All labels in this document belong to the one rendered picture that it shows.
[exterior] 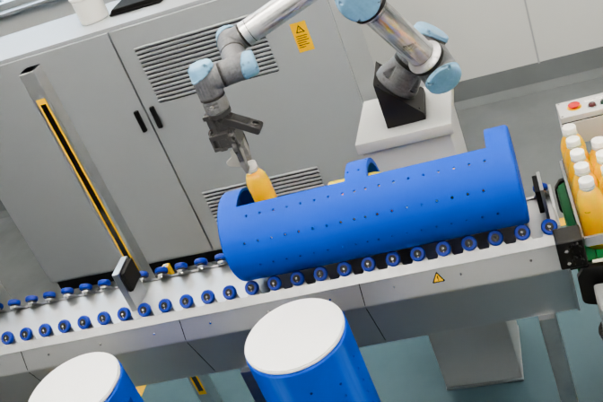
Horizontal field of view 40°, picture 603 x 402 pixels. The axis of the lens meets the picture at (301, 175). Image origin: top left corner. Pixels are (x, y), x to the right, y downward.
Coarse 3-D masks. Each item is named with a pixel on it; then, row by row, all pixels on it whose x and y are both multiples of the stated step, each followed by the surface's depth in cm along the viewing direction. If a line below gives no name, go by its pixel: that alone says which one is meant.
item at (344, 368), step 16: (352, 336) 214; (336, 352) 205; (352, 352) 211; (320, 368) 203; (336, 368) 206; (352, 368) 211; (272, 384) 206; (288, 384) 204; (304, 384) 204; (320, 384) 205; (336, 384) 207; (352, 384) 211; (368, 384) 218; (272, 400) 212; (288, 400) 208; (304, 400) 207; (320, 400) 207; (336, 400) 209; (352, 400) 212; (368, 400) 217
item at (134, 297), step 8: (120, 264) 268; (128, 264) 268; (120, 272) 265; (128, 272) 266; (136, 272) 272; (120, 280) 264; (128, 280) 265; (136, 280) 270; (120, 288) 266; (128, 288) 266; (136, 288) 272; (144, 288) 278; (128, 296) 267; (136, 296) 271; (128, 304) 269; (136, 304) 270
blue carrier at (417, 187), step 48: (240, 192) 250; (336, 192) 233; (384, 192) 228; (432, 192) 224; (480, 192) 221; (240, 240) 240; (288, 240) 236; (336, 240) 234; (384, 240) 232; (432, 240) 234
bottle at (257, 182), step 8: (256, 168) 248; (248, 176) 248; (256, 176) 247; (264, 176) 249; (248, 184) 249; (256, 184) 248; (264, 184) 248; (256, 192) 249; (264, 192) 249; (272, 192) 251; (256, 200) 251
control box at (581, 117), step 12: (588, 96) 253; (600, 96) 250; (564, 108) 252; (576, 108) 249; (588, 108) 247; (600, 108) 244; (564, 120) 247; (576, 120) 247; (588, 120) 246; (600, 120) 246; (588, 132) 248; (600, 132) 248
